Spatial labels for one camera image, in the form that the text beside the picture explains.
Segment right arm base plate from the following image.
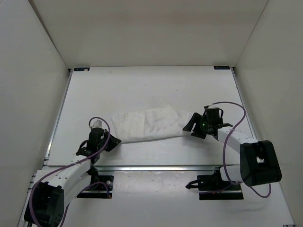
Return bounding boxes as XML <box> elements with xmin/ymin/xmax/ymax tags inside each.
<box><xmin>186</xmin><ymin>174</ymin><xmax>244</xmax><ymax>201</ymax></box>

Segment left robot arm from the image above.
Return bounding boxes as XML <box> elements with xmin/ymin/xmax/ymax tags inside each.
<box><xmin>24</xmin><ymin>127</ymin><xmax>121</xmax><ymax>227</ymax></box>

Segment aluminium table front rail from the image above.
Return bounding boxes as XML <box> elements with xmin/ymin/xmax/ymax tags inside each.
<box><xmin>45</xmin><ymin>164</ymin><xmax>267</xmax><ymax>172</ymax></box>

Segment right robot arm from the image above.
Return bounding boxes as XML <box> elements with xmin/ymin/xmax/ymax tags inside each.
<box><xmin>183</xmin><ymin>108</ymin><xmax>282</xmax><ymax>190</ymax></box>

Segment white pleated skirt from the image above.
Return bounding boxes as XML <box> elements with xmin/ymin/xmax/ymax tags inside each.
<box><xmin>111</xmin><ymin>105</ymin><xmax>193</xmax><ymax>143</ymax></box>

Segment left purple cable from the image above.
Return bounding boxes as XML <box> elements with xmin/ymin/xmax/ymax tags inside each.
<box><xmin>28</xmin><ymin>116</ymin><xmax>112</xmax><ymax>227</ymax></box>

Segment left blue corner label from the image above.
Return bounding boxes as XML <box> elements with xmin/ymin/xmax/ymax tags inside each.
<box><xmin>73</xmin><ymin>67</ymin><xmax>90</xmax><ymax>71</ymax></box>

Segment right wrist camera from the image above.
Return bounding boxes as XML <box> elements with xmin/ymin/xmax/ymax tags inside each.
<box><xmin>204</xmin><ymin>106</ymin><xmax>224</xmax><ymax>121</ymax></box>

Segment right blue corner label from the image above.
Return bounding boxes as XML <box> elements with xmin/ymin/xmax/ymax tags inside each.
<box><xmin>214</xmin><ymin>66</ymin><xmax>230</xmax><ymax>70</ymax></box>

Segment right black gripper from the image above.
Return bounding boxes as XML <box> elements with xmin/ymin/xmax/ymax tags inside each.
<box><xmin>183</xmin><ymin>113</ymin><xmax>211</xmax><ymax>139</ymax></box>

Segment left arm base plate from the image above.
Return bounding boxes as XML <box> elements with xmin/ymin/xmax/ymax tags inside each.
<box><xmin>77</xmin><ymin>174</ymin><xmax>114</xmax><ymax>199</ymax></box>

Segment blue corner label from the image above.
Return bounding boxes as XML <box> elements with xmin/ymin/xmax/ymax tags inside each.
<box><xmin>214</xmin><ymin>66</ymin><xmax>230</xmax><ymax>70</ymax></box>
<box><xmin>73</xmin><ymin>67</ymin><xmax>90</xmax><ymax>71</ymax></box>

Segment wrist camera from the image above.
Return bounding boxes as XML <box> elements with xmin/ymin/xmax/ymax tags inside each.
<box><xmin>204</xmin><ymin>106</ymin><xmax>224</xmax><ymax>121</ymax></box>
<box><xmin>90</xmin><ymin>119</ymin><xmax>103</xmax><ymax>129</ymax></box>

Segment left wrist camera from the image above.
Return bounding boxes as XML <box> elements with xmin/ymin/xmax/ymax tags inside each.
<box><xmin>90</xmin><ymin>119</ymin><xmax>103</xmax><ymax>129</ymax></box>

